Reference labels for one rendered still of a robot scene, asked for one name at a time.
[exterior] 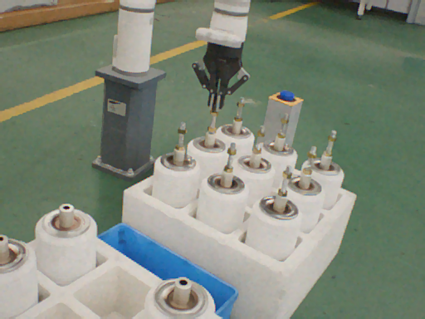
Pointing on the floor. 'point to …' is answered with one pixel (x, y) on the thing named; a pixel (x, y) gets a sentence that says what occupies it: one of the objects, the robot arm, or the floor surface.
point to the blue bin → (169, 264)
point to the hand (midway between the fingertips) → (216, 101)
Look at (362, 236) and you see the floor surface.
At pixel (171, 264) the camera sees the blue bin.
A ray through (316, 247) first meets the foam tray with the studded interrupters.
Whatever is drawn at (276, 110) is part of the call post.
